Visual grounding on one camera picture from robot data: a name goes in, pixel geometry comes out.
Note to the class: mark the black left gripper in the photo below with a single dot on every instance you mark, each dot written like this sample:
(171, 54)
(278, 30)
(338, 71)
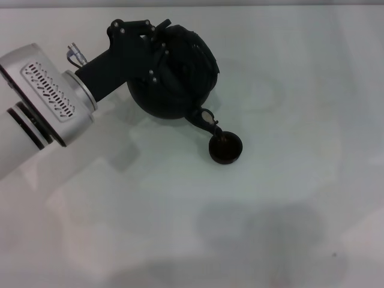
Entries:
(120, 66)

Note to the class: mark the black round teapot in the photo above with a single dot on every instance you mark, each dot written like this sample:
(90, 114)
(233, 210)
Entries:
(180, 90)

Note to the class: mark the small dark teacup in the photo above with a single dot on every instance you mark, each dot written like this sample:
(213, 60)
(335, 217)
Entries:
(226, 151)

